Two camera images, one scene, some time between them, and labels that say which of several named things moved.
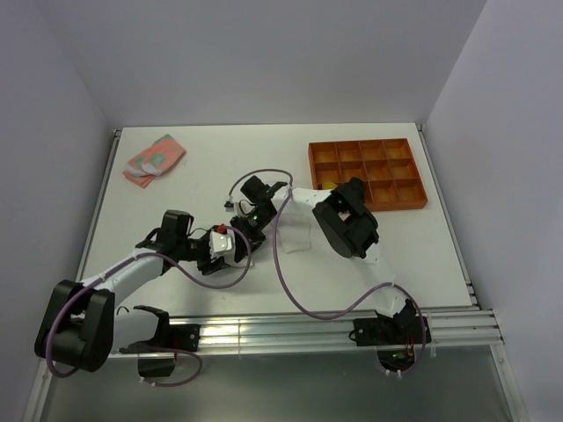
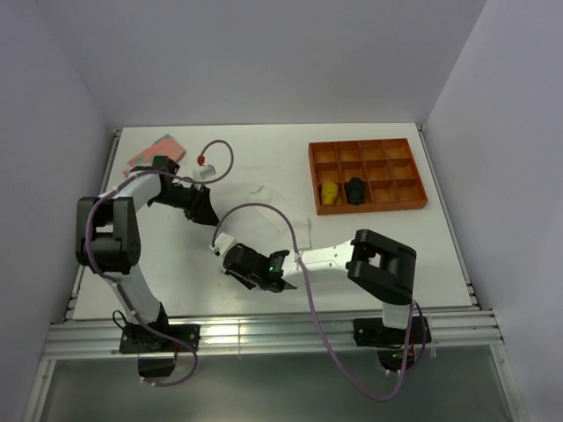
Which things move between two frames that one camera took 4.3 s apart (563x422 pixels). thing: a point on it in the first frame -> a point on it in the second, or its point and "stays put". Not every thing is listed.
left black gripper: [206, 265] -> [201, 210]
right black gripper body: [252, 226] -> [249, 281]
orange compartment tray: [388, 169] stays put
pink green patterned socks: [153, 161] stays put
